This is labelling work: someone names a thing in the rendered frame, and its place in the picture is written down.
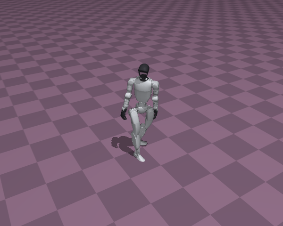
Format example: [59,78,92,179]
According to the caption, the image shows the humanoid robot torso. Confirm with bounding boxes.
[134,76,153,113]

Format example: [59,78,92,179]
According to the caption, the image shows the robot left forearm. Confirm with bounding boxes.
[153,97,158,111]

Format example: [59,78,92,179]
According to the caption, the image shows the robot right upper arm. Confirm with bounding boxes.
[125,78,136,99]

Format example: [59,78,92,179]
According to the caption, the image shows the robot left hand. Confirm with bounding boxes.
[153,110,158,119]

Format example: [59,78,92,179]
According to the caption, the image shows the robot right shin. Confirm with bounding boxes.
[131,132,140,156]

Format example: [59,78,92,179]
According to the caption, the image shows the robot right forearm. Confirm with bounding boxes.
[122,98,130,111]

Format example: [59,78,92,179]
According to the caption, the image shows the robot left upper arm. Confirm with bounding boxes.
[151,81,159,102]

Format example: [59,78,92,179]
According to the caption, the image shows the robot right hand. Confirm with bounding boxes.
[121,109,127,120]

